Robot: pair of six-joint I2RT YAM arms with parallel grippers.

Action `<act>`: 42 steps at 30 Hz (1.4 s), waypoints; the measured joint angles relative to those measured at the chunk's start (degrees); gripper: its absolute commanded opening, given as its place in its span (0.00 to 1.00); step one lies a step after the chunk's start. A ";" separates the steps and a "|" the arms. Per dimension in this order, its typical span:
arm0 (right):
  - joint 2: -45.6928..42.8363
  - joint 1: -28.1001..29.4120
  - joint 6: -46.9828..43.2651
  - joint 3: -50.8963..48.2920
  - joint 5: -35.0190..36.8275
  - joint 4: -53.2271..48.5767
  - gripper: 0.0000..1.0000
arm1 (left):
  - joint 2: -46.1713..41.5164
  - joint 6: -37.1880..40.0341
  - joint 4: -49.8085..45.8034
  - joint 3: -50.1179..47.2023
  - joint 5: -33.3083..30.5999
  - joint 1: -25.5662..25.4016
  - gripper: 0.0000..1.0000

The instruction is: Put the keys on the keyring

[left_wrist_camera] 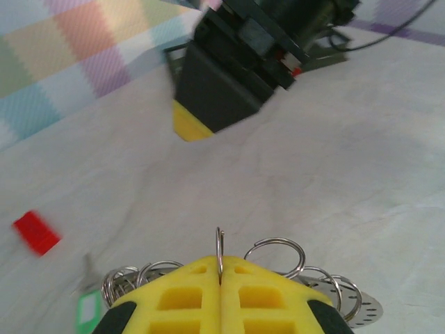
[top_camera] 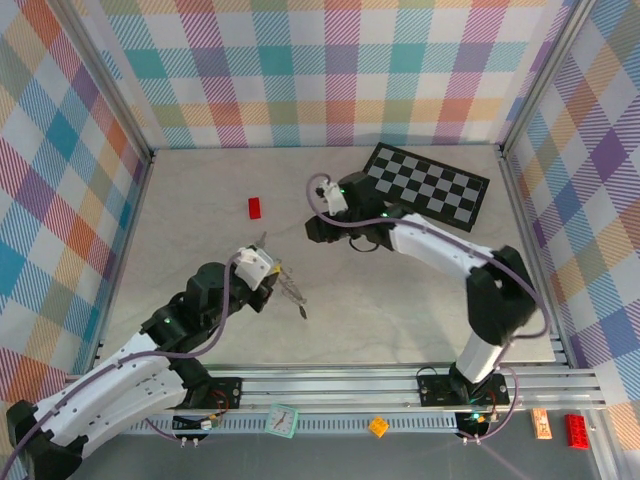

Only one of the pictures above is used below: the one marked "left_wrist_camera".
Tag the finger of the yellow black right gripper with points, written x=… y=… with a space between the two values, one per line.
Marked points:
x=219 y=94

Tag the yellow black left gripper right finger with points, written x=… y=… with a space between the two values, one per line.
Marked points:
x=264 y=302

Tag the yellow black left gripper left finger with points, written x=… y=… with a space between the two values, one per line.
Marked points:
x=180 y=302

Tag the key with green tag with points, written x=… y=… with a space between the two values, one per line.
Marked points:
x=88 y=309

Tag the small red block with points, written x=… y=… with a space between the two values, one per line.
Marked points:
x=36 y=232

